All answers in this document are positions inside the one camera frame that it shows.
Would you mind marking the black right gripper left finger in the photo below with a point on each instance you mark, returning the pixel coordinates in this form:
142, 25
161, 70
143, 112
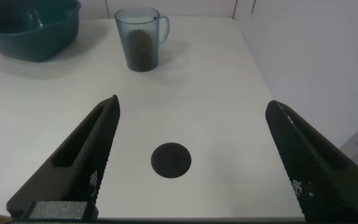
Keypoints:
79, 161

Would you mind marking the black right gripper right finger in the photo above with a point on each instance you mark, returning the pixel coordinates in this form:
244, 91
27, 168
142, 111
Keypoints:
319, 174

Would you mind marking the coffee beans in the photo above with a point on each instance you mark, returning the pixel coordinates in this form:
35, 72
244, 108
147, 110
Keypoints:
141, 51

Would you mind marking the clear blue ribbed cup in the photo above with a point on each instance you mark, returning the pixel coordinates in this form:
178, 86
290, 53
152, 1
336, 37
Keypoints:
140, 21

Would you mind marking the black round table disc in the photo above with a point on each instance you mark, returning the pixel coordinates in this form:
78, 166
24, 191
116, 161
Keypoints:
171, 160

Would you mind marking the teal plastic basin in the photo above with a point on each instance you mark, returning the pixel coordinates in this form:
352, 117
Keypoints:
26, 40

